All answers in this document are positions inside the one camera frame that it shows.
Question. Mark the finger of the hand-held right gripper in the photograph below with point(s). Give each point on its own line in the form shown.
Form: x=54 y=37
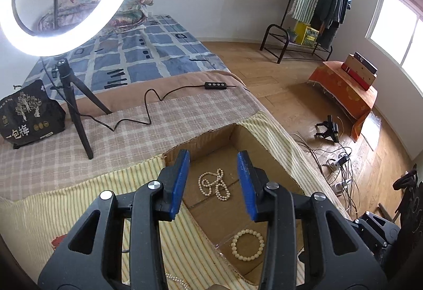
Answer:
x=376 y=233

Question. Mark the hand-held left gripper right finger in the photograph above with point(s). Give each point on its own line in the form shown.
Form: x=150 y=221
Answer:
x=248 y=184

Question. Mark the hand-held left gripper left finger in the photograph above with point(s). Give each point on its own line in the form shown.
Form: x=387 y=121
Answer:
x=178 y=184

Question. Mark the cardboard box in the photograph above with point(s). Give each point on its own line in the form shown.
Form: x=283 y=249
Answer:
x=224 y=220

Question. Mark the beige plaid blanket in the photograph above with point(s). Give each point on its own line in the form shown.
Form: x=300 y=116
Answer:
x=132 y=144

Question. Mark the black charger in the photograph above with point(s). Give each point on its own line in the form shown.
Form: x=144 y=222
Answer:
x=343 y=160

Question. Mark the white power strip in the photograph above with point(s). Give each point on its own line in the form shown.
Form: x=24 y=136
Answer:
x=333 y=164

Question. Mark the small black floor tripod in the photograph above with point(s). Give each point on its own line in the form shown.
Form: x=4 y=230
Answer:
x=330 y=129

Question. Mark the tan bed cover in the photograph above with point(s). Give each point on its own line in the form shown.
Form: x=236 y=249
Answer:
x=185 y=78

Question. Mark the orange cloth covered table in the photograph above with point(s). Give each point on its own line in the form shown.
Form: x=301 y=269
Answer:
x=343 y=95

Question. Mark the black tabletop tripod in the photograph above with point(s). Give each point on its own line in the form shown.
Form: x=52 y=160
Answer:
x=71 y=91

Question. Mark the blue plaid bedsheet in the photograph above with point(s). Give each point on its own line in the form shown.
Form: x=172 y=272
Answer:
x=148 y=45

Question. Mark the yellow striped blanket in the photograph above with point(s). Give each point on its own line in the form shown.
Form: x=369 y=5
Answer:
x=39 y=217

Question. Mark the black clothes rack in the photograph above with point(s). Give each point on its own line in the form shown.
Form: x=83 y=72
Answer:
x=274 y=35

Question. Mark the tan gift box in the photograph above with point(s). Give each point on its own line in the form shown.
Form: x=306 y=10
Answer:
x=358 y=76

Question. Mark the small potted plant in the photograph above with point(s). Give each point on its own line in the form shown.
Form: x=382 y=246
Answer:
x=291 y=34

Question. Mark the yellow box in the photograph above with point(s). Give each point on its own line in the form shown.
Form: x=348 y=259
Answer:
x=305 y=33

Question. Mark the black printed bag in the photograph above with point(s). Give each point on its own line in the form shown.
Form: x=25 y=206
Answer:
x=29 y=118

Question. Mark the dark blue flat box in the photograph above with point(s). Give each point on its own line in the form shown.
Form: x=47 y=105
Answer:
x=365 y=62

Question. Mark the floral pillow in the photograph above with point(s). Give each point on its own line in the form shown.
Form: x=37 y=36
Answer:
x=129 y=20

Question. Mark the dark hanging clothes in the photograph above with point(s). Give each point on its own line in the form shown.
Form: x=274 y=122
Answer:
x=330 y=9

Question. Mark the window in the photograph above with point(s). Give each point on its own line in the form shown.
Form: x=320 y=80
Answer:
x=393 y=25

